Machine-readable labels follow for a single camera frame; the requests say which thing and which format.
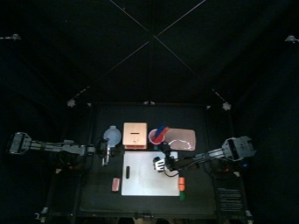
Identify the green toy sushi piece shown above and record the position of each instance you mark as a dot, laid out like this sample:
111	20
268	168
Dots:
160	166
160	159
160	162

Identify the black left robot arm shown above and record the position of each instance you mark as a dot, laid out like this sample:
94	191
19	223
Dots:
51	145

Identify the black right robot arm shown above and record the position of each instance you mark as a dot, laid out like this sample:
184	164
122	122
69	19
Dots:
218	153

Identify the white plastic cutting board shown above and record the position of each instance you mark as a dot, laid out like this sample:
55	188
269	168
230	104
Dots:
146	182

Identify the pink plastic plate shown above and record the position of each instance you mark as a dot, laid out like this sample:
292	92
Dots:
184	137

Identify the red plastic cup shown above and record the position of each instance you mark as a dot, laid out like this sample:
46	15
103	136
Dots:
154	140

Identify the orange green toy carrot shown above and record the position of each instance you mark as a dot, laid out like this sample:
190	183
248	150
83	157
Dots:
182	186

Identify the red wooden drawer box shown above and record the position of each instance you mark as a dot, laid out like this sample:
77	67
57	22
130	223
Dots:
135	134

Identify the red plastic utensil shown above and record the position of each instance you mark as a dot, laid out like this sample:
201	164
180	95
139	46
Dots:
164	131

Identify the blue plastic utensil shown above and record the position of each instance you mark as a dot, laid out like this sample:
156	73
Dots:
160	130

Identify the pink toy block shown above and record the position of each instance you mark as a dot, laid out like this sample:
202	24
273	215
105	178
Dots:
117	184

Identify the black printed label sheet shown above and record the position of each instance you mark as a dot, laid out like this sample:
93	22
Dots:
230	198

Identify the black frame centre post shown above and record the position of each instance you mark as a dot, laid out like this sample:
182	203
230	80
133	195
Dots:
150	102

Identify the grey frame clamp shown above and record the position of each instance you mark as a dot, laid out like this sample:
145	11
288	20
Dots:
292	38
14	37

